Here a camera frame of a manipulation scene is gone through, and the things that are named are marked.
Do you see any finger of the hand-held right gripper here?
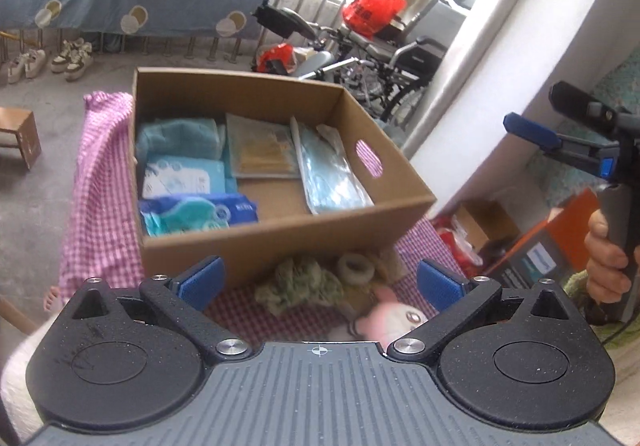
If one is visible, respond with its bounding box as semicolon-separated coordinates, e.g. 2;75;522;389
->
548;81;622;128
502;112;603;178

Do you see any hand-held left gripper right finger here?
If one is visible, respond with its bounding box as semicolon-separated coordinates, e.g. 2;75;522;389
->
387;258;573;362

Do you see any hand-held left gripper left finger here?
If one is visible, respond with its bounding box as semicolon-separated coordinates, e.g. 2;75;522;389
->
65;256;251;362

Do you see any pink plush toy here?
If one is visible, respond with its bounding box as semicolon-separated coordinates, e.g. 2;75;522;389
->
345;286;430;347

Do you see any blue wet wipes pack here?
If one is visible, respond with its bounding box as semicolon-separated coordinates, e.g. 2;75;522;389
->
139;193;261;238

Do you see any brown cardboard box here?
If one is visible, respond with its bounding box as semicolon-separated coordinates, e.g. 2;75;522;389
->
127;67;437;289

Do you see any green scrunchie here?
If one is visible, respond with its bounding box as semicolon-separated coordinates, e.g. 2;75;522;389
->
254;258;346;317

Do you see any blue bandage box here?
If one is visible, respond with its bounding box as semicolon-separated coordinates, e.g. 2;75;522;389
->
142;156;227;199

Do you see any clear packet with beige contents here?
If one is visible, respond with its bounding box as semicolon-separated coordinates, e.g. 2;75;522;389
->
225;113;301;179

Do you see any blue face mask pack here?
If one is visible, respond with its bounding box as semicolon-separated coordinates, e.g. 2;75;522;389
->
290;116;375;216

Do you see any person's right hand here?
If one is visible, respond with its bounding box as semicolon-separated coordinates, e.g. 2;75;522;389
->
585;208;632;307

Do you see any teal patterned bedding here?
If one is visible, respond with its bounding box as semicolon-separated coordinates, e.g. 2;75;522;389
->
522;61;640;209

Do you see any orange box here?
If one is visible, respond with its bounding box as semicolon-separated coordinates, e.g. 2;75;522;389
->
482;187;608;294

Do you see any small cardboard box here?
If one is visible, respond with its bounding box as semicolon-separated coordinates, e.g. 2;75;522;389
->
432;200;522;272

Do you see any white curtain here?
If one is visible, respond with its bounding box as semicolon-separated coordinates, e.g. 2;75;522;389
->
400;0;626;162

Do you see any black wheelchair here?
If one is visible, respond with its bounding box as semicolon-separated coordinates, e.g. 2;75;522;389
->
250;0;451;123

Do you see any pink checked tablecloth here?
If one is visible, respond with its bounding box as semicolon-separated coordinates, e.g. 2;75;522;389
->
59;91;481;347

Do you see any teal microfibre towel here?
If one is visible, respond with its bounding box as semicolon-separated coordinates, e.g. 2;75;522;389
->
135;118;226;167

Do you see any wooden chair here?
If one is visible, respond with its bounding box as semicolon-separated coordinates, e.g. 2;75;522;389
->
0;295;32;334

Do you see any red plastic bag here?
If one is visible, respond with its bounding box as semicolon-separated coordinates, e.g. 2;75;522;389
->
341;0;407;39

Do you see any person's white fuzzy clothing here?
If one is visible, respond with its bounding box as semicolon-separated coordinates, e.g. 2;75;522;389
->
0;318;56;446

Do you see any small red bag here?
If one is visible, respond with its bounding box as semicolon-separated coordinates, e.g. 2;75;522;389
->
257;43;296;74

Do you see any small wooden stool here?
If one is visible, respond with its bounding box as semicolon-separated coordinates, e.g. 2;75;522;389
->
0;107;42;171

